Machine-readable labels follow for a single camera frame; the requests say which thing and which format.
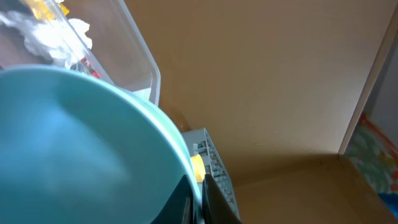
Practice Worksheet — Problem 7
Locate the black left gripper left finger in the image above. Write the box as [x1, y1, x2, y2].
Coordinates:
[151, 175, 193, 224]

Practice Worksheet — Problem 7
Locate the light blue bowl with rice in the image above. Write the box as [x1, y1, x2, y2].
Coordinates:
[1, 65, 201, 223]

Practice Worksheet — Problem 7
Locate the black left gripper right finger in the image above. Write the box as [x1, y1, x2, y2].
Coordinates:
[202, 174, 242, 224]

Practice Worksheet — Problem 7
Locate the grey dishwasher rack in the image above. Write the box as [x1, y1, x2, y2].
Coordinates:
[182, 128, 240, 219]

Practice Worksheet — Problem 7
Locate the white tissue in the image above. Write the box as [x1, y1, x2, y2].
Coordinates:
[1, 11, 93, 68]

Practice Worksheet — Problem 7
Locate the yellow snack wrapper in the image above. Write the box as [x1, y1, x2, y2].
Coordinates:
[19, 0, 70, 21]

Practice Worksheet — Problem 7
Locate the red snack wrapper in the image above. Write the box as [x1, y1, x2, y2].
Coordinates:
[79, 58, 100, 79]

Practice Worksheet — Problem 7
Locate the yellow plastic cup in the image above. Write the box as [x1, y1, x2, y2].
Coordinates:
[190, 154, 206, 183]

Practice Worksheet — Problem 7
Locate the clear plastic bin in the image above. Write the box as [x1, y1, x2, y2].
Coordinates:
[1, 0, 160, 105]

